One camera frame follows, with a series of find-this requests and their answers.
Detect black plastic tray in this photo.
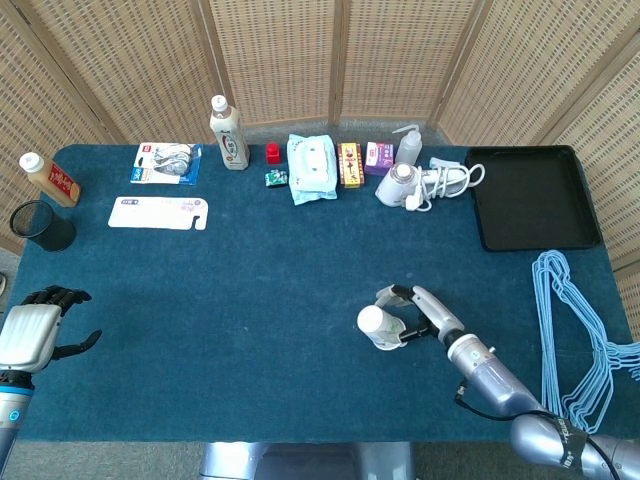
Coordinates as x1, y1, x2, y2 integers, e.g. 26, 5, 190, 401
464, 144, 603, 253

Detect blue tape blister pack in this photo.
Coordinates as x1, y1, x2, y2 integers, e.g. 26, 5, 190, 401
130, 142, 204, 187

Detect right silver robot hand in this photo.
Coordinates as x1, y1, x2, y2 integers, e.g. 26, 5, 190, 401
374, 283, 466, 349

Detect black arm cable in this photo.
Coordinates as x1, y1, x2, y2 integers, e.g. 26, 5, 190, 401
453, 382, 624, 480

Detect woven bamboo folding screen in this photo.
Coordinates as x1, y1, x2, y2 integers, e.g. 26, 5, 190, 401
0, 0, 640, 346

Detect grey-blue robot torso base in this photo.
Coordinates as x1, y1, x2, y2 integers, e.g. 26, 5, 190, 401
199, 441, 417, 480

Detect light blue wet wipes pack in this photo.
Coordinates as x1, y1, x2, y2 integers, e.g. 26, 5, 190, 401
286, 132, 339, 207

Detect white flat card package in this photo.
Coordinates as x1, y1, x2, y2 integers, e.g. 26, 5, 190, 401
107, 195, 209, 232

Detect brown bottle with red label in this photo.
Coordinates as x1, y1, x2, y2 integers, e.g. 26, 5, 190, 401
18, 152, 82, 208

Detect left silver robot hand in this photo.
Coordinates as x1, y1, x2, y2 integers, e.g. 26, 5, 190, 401
0, 284, 104, 374

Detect black mesh pen cup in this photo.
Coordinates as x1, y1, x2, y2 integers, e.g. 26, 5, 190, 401
9, 199, 77, 253

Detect purple box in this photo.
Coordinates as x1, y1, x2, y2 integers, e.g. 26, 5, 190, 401
363, 141, 395, 177

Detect white printed paper cup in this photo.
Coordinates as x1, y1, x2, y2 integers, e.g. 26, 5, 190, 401
356, 304, 410, 352

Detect light blue wire hanger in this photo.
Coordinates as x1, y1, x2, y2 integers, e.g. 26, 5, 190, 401
531, 252, 640, 435
533, 249, 640, 434
537, 251, 640, 431

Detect beige milk tea bottle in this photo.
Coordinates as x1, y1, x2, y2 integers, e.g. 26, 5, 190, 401
208, 94, 251, 172

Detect blue carpet table cover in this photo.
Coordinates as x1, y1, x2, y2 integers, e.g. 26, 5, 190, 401
7, 143, 636, 444

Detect clear squeeze wash bottle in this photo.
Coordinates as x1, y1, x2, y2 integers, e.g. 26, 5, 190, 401
391, 124, 424, 166

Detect yellow and red box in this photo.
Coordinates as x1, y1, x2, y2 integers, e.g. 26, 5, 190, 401
337, 141, 365, 189

